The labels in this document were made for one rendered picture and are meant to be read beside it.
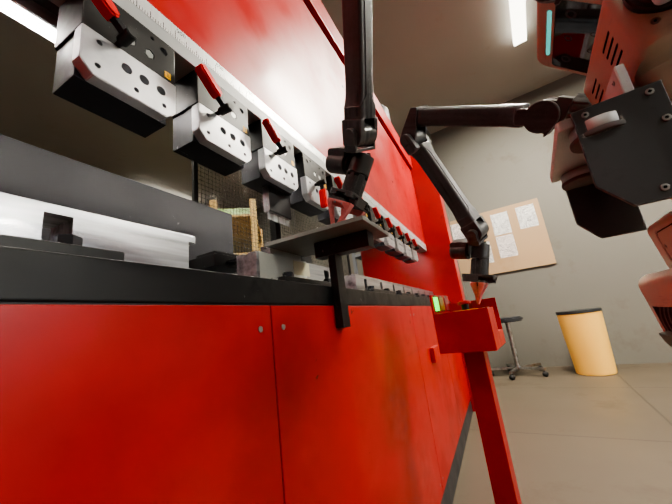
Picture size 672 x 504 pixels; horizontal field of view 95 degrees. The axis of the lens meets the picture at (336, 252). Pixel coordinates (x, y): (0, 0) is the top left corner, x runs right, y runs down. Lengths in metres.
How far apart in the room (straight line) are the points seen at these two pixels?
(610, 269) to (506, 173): 1.68
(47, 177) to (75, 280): 0.79
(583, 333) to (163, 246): 3.89
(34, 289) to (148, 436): 0.18
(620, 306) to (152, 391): 4.62
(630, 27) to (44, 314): 0.78
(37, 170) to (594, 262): 4.76
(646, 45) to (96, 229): 0.80
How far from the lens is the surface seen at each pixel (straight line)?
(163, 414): 0.42
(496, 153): 5.11
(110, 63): 0.65
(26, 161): 1.15
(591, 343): 4.08
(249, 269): 0.73
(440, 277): 2.86
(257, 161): 0.87
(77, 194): 1.16
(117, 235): 0.54
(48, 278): 0.37
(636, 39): 0.68
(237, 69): 0.94
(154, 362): 0.40
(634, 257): 4.79
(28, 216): 0.51
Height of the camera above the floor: 0.78
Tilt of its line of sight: 14 degrees up
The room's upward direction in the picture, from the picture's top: 7 degrees counter-clockwise
